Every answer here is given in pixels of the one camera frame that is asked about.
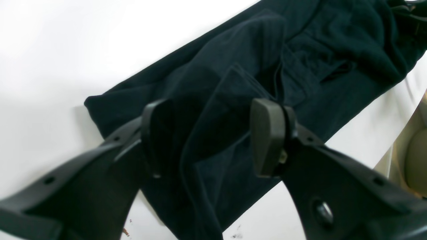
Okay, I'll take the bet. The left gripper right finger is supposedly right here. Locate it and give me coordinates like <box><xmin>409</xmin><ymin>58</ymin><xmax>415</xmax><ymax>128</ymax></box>
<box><xmin>250</xmin><ymin>98</ymin><xmax>298</xmax><ymax>178</ymax></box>

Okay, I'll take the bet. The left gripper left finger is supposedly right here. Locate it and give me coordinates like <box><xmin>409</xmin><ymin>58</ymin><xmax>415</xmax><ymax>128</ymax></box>
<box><xmin>141</xmin><ymin>99</ymin><xmax>175</xmax><ymax>179</ymax></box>

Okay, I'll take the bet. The black t-shirt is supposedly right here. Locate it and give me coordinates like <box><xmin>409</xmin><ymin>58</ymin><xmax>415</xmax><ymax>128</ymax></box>
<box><xmin>84</xmin><ymin>0</ymin><xmax>426</xmax><ymax>240</ymax></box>

